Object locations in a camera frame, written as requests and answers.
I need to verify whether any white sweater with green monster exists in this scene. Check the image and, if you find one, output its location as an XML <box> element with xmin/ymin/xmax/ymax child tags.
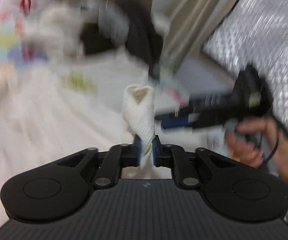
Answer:
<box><xmin>0</xmin><ymin>45</ymin><xmax>157</xmax><ymax>230</ymax></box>

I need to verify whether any person's right hand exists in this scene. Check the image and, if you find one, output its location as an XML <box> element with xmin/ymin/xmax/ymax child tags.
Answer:
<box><xmin>224</xmin><ymin>117</ymin><xmax>288</xmax><ymax>183</ymax></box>

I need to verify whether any silver bubble foil sheet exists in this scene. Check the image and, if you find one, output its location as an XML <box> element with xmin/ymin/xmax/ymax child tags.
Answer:
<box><xmin>203</xmin><ymin>0</ymin><xmax>288</xmax><ymax>129</ymax></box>

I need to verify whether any dark brown garment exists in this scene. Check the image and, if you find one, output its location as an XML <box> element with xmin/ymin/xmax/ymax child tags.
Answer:
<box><xmin>81</xmin><ymin>0</ymin><xmax>164</xmax><ymax>79</ymax></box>

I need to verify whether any beige curtain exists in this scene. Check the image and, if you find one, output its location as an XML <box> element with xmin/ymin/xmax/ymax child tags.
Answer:
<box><xmin>160</xmin><ymin>0</ymin><xmax>237</xmax><ymax>73</ymax></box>

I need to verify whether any grey garment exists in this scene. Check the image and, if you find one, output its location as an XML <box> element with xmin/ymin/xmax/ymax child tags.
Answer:
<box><xmin>80</xmin><ymin>0</ymin><xmax>130</xmax><ymax>46</ymax></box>

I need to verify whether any cream fleece garment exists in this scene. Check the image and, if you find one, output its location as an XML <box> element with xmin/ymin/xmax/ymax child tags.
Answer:
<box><xmin>21</xmin><ymin>1</ymin><xmax>84</xmax><ymax>61</ymax></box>

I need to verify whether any floral quilt bedspread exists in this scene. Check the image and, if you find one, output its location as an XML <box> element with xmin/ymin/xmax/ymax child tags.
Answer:
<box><xmin>0</xmin><ymin>6</ymin><xmax>52</xmax><ymax>86</ymax></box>

